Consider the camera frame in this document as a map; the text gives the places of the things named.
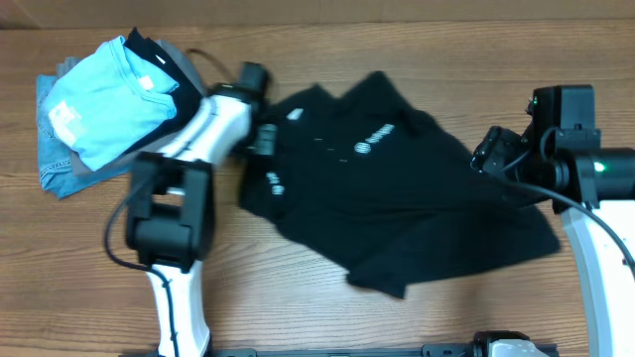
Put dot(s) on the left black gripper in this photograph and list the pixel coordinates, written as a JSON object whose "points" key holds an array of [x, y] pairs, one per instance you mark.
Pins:
{"points": [[269, 143]]}

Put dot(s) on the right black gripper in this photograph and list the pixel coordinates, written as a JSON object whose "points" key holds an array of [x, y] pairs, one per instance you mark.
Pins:
{"points": [[488, 158]]}

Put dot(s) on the black polo shirt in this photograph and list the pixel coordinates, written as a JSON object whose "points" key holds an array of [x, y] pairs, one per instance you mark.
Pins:
{"points": [[379, 188]]}

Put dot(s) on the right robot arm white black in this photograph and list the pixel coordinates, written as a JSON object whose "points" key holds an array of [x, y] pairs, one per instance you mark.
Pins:
{"points": [[560, 158]]}

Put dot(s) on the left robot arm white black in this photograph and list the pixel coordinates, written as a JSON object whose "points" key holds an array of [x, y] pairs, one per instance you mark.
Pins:
{"points": [[170, 218]]}

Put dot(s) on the grey folded garment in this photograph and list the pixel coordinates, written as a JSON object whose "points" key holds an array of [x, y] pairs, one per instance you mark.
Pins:
{"points": [[79, 169]]}

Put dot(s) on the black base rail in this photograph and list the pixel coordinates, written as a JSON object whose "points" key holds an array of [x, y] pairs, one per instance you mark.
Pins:
{"points": [[427, 350]]}

